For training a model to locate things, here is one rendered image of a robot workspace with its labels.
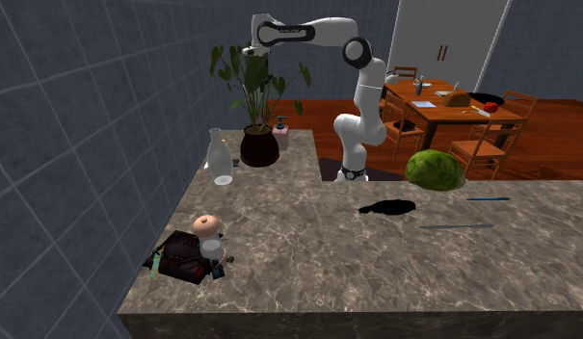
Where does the wooden chair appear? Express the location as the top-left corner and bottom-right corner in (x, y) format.
(392, 65), (419, 81)
(447, 119), (517, 181)
(381, 91), (427, 164)
(499, 89), (540, 119)

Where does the dark red open box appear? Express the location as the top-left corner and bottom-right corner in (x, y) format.
(142, 229), (216, 287)

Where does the baby figure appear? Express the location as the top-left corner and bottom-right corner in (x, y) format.
(191, 214), (229, 270)

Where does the clear glass bottle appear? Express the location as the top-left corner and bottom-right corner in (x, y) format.
(204, 127), (235, 187)

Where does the white double door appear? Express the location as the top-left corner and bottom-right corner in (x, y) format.
(387, 0), (514, 93)

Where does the wooden dining table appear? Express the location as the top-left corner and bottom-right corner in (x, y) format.
(384, 69), (530, 152)

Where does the green plant in dark pot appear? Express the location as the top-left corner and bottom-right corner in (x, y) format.
(208, 43), (314, 169)

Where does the green cabbage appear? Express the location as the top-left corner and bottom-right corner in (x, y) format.
(405, 148), (467, 193)

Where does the pink soap dispenser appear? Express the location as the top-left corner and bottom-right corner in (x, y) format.
(272, 116), (291, 152)

